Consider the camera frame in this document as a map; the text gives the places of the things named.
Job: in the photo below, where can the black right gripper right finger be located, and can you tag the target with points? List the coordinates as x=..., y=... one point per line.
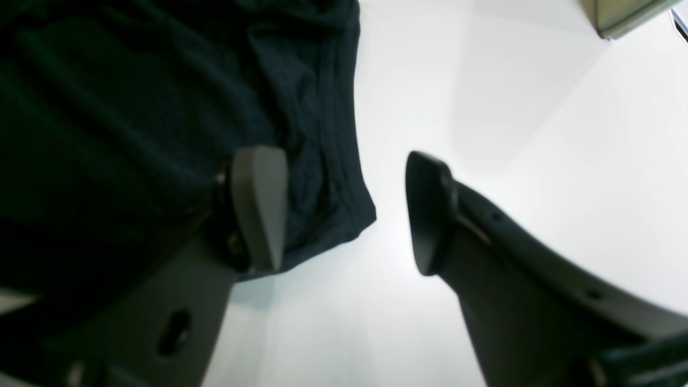
x=534, y=318

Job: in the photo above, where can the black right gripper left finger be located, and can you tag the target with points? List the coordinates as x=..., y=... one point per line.
x=154, y=320

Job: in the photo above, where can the black t-shirt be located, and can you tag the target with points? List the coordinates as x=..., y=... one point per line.
x=116, y=117

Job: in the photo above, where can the white cardboard box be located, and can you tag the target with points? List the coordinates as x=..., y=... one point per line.
x=612, y=20

